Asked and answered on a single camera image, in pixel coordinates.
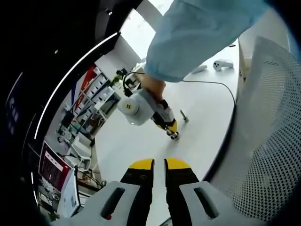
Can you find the small threaded stud bolt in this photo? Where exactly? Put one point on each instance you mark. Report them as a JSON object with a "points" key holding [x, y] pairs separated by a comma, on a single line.
{"points": [[184, 115]]}

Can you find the person's right hand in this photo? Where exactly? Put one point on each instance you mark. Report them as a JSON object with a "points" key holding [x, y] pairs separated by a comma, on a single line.
{"points": [[154, 88]]}

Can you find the small green plant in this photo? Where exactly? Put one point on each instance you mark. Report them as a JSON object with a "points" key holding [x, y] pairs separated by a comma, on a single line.
{"points": [[117, 77]]}

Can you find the grey mesh office chair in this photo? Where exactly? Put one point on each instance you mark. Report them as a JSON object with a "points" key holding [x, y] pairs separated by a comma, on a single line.
{"points": [[270, 129]]}

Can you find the white stick controller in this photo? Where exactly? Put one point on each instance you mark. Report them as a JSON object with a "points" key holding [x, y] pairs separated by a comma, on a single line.
{"points": [[200, 69]]}

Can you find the storage shelving with bins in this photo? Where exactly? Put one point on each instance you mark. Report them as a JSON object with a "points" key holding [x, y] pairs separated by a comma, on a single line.
{"points": [[96, 99]]}

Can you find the long ceiling light strip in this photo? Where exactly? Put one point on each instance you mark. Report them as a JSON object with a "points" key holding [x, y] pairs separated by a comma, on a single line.
{"points": [[68, 75]]}

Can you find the red display board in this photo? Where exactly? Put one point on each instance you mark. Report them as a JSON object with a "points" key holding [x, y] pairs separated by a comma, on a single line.
{"points": [[53, 167]]}

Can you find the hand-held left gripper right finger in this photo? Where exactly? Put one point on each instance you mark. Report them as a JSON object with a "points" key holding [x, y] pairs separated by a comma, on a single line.
{"points": [[185, 200]]}

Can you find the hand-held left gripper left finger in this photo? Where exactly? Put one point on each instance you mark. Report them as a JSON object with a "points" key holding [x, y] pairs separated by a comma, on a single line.
{"points": [[131, 200]]}

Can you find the white printed sign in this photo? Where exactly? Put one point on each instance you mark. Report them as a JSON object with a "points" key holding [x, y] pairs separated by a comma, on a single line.
{"points": [[69, 195]]}

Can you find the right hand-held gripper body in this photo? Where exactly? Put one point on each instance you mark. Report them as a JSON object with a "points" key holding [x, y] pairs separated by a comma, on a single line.
{"points": [[141, 110]]}

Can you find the bright window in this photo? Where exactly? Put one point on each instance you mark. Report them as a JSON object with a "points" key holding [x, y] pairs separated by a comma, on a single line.
{"points": [[143, 28]]}

